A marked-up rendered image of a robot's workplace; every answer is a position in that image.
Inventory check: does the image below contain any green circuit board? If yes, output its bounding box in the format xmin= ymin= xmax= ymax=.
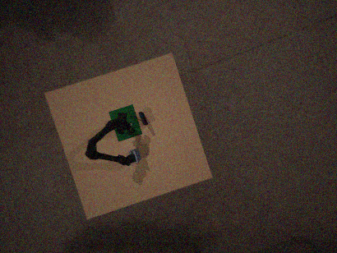
xmin=109 ymin=105 xmax=142 ymax=141

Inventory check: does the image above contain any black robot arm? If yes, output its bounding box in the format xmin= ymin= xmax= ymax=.
xmin=85 ymin=113 xmax=136 ymax=166

